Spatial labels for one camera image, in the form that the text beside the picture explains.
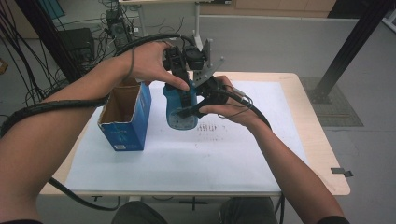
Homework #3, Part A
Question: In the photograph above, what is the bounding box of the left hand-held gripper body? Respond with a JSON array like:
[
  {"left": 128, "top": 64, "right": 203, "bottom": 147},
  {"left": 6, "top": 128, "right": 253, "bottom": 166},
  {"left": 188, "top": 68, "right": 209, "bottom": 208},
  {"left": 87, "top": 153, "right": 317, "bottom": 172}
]
[{"left": 162, "top": 38, "right": 213, "bottom": 84}]

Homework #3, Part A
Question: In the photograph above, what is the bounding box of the bundle of black cables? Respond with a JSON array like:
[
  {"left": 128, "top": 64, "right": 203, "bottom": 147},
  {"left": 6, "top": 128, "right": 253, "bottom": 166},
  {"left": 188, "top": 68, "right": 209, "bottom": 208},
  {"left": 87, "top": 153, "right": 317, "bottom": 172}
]
[{"left": 0, "top": 0, "right": 68, "bottom": 108}]

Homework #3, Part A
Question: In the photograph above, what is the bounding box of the person's right hand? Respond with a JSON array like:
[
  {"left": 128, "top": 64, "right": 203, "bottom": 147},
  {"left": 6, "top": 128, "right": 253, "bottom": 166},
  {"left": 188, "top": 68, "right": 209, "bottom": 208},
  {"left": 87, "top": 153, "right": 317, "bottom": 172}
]
[{"left": 198, "top": 76, "right": 266, "bottom": 129}]

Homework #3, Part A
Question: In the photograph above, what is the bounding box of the person's left leg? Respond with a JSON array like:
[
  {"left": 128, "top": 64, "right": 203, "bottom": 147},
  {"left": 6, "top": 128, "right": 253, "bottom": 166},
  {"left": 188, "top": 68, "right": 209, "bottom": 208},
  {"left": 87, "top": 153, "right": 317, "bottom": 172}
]
[{"left": 110, "top": 200, "right": 169, "bottom": 224}]

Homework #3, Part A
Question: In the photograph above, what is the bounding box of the white paper sheet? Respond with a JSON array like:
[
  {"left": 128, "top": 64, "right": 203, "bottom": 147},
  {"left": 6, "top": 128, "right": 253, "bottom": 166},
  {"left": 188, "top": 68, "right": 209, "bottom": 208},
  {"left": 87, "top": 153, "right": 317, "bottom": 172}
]
[{"left": 64, "top": 79, "right": 309, "bottom": 193}]

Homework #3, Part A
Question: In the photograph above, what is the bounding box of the blue plastic bottle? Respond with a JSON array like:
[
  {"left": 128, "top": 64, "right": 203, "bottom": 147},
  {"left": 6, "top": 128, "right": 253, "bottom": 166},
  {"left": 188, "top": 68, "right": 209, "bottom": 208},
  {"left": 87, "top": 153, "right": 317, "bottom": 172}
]
[{"left": 162, "top": 78, "right": 200, "bottom": 131}]

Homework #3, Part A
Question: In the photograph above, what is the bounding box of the person's left hand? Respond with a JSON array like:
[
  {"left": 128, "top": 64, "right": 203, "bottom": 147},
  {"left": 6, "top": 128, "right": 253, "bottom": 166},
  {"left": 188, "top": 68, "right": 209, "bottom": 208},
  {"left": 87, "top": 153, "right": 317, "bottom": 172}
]
[{"left": 124, "top": 41, "right": 191, "bottom": 93}]

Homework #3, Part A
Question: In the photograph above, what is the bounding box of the grey tape piece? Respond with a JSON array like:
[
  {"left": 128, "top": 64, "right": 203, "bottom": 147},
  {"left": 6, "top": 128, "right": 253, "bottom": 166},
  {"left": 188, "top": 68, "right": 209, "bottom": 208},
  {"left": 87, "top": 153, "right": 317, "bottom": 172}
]
[{"left": 330, "top": 167, "right": 354, "bottom": 178}]

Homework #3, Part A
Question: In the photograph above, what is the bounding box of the wooden cabinet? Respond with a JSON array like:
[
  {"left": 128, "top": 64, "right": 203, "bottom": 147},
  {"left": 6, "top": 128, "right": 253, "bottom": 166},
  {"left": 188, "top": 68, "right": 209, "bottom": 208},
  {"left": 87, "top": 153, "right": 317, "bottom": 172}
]
[{"left": 199, "top": 0, "right": 338, "bottom": 19}]

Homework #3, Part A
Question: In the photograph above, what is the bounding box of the thin black wire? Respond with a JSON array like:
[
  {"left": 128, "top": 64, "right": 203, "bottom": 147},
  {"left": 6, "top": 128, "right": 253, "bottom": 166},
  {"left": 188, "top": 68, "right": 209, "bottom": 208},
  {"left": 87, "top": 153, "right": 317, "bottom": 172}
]
[{"left": 217, "top": 92, "right": 254, "bottom": 119}]

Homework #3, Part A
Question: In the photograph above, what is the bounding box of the grey electronic device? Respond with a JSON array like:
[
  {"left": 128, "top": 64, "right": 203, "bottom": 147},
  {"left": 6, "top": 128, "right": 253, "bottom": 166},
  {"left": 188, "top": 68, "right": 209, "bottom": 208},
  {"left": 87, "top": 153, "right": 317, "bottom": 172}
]
[{"left": 105, "top": 8, "right": 134, "bottom": 49}]

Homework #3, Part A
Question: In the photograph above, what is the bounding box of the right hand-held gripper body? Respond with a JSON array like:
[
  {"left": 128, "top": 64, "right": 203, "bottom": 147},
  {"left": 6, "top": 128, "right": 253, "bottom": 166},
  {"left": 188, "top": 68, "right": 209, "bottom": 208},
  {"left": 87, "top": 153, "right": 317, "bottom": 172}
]
[{"left": 192, "top": 57, "right": 231, "bottom": 106}]

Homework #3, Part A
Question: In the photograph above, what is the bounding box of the thick black cable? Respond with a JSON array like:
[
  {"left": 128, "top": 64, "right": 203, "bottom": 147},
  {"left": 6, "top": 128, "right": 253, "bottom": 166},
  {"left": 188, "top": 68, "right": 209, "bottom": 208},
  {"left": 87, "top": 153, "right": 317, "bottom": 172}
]
[
  {"left": 228, "top": 91, "right": 287, "bottom": 224},
  {"left": 0, "top": 33, "right": 196, "bottom": 213}
]

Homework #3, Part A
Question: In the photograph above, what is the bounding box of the black computer case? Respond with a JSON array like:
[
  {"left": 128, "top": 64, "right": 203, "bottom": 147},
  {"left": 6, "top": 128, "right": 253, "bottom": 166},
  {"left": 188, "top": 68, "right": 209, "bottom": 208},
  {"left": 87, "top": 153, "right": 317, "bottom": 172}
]
[{"left": 58, "top": 27, "right": 96, "bottom": 64}]

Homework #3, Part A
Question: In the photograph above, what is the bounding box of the black metal stand post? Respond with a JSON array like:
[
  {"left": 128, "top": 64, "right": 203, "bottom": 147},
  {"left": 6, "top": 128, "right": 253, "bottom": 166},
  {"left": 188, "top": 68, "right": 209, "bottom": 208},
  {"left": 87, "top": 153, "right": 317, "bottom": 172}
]
[
  {"left": 14, "top": 0, "right": 82, "bottom": 84},
  {"left": 307, "top": 0, "right": 396, "bottom": 105}
]

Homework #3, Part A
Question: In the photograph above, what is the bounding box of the blue cardboard box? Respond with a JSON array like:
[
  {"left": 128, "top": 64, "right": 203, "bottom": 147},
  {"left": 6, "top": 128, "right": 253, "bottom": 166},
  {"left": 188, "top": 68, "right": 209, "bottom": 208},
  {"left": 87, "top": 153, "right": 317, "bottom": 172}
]
[{"left": 97, "top": 77, "right": 152, "bottom": 152}]

